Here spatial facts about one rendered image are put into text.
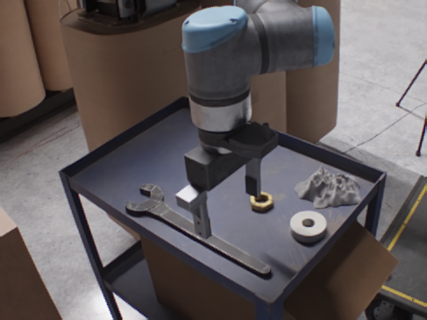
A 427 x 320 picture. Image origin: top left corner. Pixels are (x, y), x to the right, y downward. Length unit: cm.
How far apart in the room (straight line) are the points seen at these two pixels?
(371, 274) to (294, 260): 20
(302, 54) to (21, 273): 76
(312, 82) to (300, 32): 157
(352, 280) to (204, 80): 54
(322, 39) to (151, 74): 90
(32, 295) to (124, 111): 70
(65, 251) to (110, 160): 116
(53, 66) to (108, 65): 177
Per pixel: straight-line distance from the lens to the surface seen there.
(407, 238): 180
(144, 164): 119
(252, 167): 85
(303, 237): 94
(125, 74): 150
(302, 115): 231
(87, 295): 211
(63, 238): 240
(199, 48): 65
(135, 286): 140
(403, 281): 165
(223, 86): 67
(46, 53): 325
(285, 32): 67
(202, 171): 73
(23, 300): 117
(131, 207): 104
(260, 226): 98
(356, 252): 104
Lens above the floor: 155
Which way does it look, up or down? 35 degrees down
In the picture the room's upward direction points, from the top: 5 degrees counter-clockwise
